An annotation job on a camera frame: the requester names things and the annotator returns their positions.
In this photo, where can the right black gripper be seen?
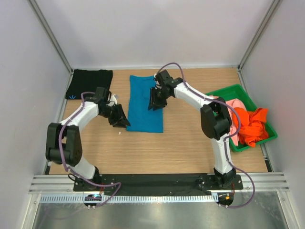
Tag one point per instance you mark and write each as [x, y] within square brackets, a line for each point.
[154, 102]

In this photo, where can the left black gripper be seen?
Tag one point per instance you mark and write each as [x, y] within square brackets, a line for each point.
[120, 120]

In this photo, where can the blue t shirt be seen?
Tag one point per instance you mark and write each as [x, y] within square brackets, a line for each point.
[140, 117]

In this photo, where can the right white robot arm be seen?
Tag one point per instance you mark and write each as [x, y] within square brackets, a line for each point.
[215, 119]

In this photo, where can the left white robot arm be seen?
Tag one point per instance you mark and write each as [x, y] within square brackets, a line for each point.
[63, 143]

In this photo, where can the folded black t shirt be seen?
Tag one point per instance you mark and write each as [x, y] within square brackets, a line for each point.
[88, 81]

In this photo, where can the pink t shirt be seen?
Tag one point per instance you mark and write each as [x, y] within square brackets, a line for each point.
[234, 103]

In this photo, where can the orange t shirt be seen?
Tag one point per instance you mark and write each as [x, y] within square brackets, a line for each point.
[252, 126]

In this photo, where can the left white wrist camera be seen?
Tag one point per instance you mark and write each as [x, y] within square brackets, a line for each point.
[113, 100]

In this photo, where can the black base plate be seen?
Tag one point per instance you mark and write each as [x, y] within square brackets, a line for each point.
[159, 185]

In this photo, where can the aluminium frame rail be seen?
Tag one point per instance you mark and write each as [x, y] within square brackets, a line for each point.
[55, 184]

